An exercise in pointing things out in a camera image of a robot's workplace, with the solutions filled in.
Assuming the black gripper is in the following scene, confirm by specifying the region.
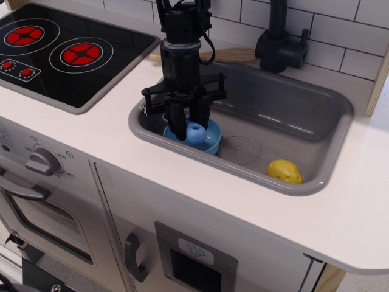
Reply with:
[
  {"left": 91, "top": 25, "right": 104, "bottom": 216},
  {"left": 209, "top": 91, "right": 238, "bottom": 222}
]
[{"left": 142, "top": 42, "right": 227, "bottom": 141}]

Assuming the blue handled grey spoon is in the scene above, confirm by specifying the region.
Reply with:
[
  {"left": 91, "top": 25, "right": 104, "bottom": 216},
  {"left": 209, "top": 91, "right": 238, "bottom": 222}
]
[{"left": 186, "top": 120, "right": 207, "bottom": 145}]

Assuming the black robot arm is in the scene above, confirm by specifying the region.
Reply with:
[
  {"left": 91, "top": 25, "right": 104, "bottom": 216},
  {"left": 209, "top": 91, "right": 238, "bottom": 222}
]
[{"left": 142, "top": 1, "right": 227, "bottom": 141}]

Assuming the light blue bowl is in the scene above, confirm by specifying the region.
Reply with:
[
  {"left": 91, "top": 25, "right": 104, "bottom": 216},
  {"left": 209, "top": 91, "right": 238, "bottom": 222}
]
[{"left": 164, "top": 119, "right": 221, "bottom": 155}]

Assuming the grey sink basin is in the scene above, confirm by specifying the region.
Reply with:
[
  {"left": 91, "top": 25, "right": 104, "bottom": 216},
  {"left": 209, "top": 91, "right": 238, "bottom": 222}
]
[{"left": 128, "top": 63, "right": 354, "bottom": 196}]

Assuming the wooden spatula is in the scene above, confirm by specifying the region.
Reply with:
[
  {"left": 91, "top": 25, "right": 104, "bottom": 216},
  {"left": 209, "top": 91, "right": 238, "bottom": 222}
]
[{"left": 149, "top": 48, "right": 256, "bottom": 63}]

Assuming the dark grey faucet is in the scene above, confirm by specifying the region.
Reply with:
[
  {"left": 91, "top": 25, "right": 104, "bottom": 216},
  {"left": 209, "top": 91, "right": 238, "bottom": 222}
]
[{"left": 255, "top": 0, "right": 309, "bottom": 74}]

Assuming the yellow toy cheese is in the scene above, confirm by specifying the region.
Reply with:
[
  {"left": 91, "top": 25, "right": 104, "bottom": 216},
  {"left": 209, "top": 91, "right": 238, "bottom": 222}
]
[{"left": 266, "top": 159, "right": 304, "bottom": 184}]

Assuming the black toy stovetop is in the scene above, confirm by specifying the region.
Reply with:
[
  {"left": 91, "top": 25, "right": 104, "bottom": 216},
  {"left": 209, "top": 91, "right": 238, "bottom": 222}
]
[{"left": 1, "top": 3, "right": 159, "bottom": 115}]

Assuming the grey oven knob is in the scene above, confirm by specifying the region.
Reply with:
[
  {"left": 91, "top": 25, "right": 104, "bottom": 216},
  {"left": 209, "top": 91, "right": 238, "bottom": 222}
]
[{"left": 25, "top": 148, "right": 61, "bottom": 176}]

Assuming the grey dispenser panel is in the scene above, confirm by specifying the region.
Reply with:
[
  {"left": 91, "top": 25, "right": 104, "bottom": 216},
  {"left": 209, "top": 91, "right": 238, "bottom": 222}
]
[{"left": 154, "top": 222, "right": 238, "bottom": 292}]

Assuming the toy oven door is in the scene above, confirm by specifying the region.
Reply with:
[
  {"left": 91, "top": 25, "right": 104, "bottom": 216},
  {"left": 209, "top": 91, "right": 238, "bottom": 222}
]
[{"left": 0, "top": 170, "right": 106, "bottom": 276}]

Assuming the black cable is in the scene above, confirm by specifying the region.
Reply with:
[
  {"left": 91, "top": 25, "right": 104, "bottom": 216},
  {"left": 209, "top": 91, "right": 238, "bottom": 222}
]
[{"left": 199, "top": 30, "right": 216, "bottom": 66}]

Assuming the grey cabinet door handle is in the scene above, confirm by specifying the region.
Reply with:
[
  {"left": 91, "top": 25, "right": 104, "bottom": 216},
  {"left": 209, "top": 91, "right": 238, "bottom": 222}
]
[{"left": 124, "top": 233, "right": 148, "bottom": 283}]

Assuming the grey oven door handle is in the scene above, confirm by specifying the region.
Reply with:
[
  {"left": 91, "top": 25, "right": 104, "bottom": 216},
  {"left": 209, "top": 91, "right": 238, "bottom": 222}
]
[{"left": 1, "top": 167, "right": 51, "bottom": 201}]

